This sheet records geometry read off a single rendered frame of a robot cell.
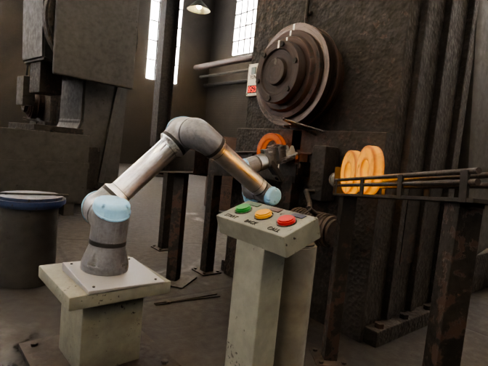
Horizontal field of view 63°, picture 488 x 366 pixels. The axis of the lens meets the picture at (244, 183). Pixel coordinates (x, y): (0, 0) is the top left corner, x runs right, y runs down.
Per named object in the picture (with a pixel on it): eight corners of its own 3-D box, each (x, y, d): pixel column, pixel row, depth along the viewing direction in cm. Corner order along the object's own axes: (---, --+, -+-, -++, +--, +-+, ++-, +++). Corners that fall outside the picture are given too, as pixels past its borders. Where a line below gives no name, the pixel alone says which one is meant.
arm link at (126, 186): (79, 216, 129) (196, 110, 145) (71, 205, 142) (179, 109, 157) (104, 240, 135) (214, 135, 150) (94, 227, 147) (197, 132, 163)
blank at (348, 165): (350, 152, 150) (341, 152, 149) (366, 149, 134) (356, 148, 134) (347, 194, 149) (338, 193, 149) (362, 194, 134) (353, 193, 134)
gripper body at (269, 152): (287, 144, 178) (268, 150, 171) (290, 162, 180) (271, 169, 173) (276, 143, 184) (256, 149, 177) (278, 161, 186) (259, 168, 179)
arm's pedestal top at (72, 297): (68, 311, 109) (69, 298, 108) (38, 277, 133) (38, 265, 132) (170, 293, 130) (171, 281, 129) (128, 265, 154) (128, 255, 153)
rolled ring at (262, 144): (266, 125, 198) (271, 126, 200) (251, 156, 206) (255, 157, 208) (287, 146, 186) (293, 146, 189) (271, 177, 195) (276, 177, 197)
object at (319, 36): (261, 126, 209) (269, 35, 205) (332, 128, 173) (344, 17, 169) (251, 125, 205) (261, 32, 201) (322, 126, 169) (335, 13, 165)
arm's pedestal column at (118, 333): (51, 415, 105) (57, 320, 103) (17, 348, 135) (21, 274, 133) (180, 370, 131) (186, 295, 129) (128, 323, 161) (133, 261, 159)
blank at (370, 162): (366, 149, 134) (356, 148, 134) (386, 144, 119) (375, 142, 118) (362, 194, 134) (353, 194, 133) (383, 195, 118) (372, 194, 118)
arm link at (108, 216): (93, 244, 121) (98, 201, 120) (84, 232, 132) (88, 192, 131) (131, 244, 128) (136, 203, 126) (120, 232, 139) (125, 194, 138)
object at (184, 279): (156, 270, 231) (166, 147, 225) (198, 278, 224) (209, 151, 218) (138, 280, 212) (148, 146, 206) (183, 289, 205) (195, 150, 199)
